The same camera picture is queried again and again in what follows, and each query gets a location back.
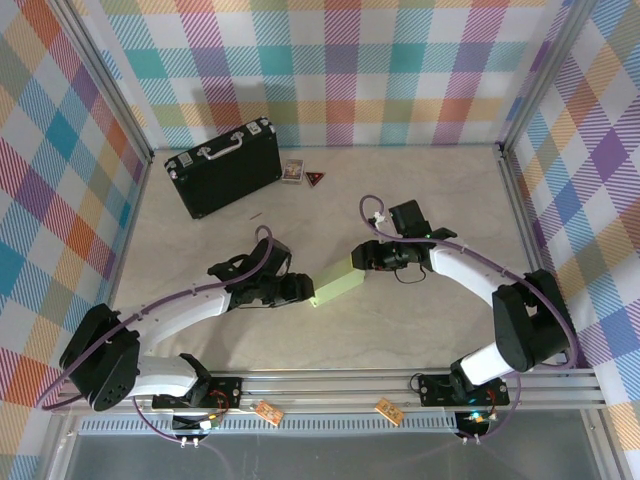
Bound light green paper box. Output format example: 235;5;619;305
308;255;366;307

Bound small playing card box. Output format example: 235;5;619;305
281;158;307;186

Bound small orange circuit board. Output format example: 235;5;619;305
253;399;284;427
375;397;404;426

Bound small green controller board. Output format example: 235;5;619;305
455;410;501;432
172;412;224;432

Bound grey metal panel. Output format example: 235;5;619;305
42;428;629;480

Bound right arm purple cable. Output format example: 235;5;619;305
358;194;579;444

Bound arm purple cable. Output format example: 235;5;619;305
38;224;277;446
358;194;579;444

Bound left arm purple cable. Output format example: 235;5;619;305
38;224;277;446

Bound black briefcase with silver handle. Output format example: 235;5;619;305
166;117;283;220

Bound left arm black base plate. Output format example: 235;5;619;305
151;375;245;411

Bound long aluminium frame rail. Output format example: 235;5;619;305
54;368;609;414

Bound aluminium side rail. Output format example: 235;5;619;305
497;143;571;369

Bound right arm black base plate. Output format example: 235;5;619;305
417;372;511;407

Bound grey slotted cable duct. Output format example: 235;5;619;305
79;417;459;434

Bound aluminium corner post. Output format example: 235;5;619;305
47;0;154;166
499;0;601;154

